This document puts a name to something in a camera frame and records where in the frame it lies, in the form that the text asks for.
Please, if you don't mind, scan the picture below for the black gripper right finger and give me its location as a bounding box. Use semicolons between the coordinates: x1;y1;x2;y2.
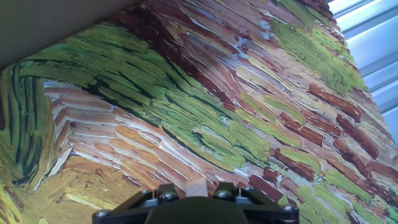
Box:
207;182;299;224

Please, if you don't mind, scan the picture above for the brown cardboard box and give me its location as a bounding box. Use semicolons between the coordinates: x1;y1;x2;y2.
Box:
0;0;141;71

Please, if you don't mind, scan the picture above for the painting print cloth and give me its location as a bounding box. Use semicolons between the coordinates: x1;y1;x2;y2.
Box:
0;0;398;224

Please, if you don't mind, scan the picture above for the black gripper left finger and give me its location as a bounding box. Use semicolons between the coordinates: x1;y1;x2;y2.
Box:
92;182;187;224

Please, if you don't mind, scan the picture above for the small wooden cube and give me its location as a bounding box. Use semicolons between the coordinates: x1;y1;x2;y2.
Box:
185;177;209;198

